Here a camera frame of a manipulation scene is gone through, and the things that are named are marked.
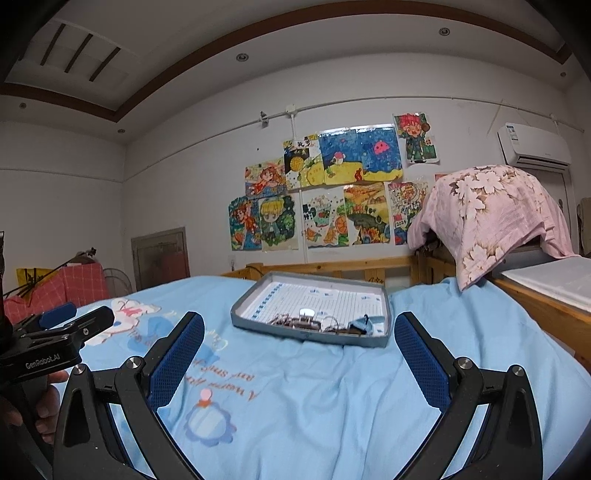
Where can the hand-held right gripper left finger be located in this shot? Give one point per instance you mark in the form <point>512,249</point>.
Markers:
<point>178,360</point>

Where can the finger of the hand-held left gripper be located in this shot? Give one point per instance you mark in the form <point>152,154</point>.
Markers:
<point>92,325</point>
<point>57,314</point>

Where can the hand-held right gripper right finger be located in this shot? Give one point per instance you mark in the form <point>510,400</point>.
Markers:
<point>420,360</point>

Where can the grey tray with grid paper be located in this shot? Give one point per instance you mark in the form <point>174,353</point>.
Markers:
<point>323,295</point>

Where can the beige hair claw clip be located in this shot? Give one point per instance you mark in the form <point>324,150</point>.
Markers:
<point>307,314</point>

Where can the person's left hand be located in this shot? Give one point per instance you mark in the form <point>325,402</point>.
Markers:
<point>48,406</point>

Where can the red checked cloth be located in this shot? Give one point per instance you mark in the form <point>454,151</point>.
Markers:
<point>83,281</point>

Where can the black rod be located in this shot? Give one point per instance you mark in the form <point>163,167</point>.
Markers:
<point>51,272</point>

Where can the yellow bag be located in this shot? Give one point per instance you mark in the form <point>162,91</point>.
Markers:
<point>27,277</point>

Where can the metal fan guard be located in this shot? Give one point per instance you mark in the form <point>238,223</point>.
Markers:
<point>117,281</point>

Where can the light blue bedsheet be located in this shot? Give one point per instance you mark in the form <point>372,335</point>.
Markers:
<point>323,392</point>

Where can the orange-haired girl underwater drawing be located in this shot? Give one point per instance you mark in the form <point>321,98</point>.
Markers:
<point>242,221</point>

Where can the colourful town drawing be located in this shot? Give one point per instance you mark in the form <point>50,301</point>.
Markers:
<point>401,207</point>

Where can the white mattress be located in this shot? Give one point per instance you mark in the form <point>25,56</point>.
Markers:
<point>554,281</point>

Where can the landscape drawing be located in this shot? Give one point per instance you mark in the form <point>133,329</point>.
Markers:
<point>367,212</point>

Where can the pink floral blanket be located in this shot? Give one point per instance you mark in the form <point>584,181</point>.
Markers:
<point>485,207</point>

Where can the blonde character drawing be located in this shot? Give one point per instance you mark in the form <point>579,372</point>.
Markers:
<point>277,219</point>

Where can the turtle drawing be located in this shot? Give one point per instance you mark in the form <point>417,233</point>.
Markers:
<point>323,217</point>

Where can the orange drawing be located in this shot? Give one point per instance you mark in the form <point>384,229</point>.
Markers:
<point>441,177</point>

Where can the mermaid girl drawing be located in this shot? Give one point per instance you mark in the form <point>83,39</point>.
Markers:
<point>265,177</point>

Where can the tan hanging cloth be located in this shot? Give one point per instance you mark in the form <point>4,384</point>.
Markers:
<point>585,226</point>

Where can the blue sea jellyfish drawing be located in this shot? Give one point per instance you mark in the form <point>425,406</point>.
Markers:
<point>360,152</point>

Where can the red-haired boy drawing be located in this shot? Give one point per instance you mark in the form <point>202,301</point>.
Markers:
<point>415,138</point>

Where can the pineapple drawing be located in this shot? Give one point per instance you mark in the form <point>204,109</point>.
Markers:
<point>300,166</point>

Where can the white air conditioner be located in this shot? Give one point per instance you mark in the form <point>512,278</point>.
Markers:
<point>535,143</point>

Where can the ceiling air vent panel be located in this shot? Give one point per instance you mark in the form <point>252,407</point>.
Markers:
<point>92,60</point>

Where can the white junction box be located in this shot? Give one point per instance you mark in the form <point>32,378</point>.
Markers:
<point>291,110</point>

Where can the framed wall panel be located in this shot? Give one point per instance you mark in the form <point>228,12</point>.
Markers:
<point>159,258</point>

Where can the wooden cot frame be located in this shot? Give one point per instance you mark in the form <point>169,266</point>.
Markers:
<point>545,314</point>

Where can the wooden bed frame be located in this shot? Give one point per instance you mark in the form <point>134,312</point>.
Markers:
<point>323,267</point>

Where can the small wall clip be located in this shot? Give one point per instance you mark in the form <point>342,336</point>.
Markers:
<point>264,118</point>

